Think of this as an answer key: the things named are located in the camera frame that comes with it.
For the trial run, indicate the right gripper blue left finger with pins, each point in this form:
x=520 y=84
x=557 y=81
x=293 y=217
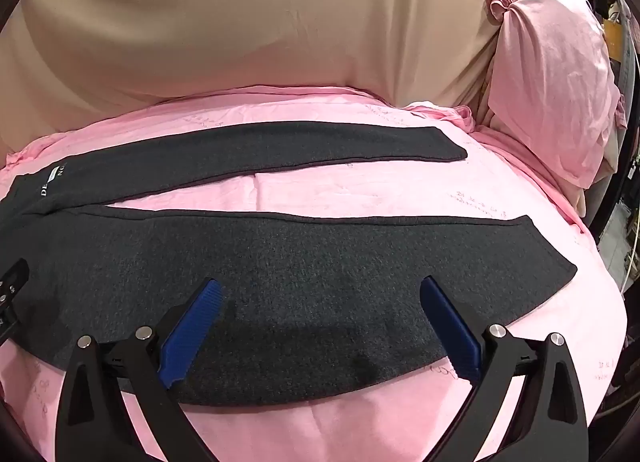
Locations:
x=93 y=423

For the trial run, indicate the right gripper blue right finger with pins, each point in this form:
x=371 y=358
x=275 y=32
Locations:
x=549 y=420

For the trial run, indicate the dark grey pants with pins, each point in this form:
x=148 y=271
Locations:
x=313 y=307

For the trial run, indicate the pink bed sheet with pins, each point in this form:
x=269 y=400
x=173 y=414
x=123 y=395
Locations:
x=402 y=419

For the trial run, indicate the cluttered shelf items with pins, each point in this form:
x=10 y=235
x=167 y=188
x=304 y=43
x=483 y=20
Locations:
x=622 y=34

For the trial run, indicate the pink pillow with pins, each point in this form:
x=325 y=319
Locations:
x=552 y=84

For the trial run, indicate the beige curtain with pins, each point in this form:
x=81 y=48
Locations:
x=69 y=63

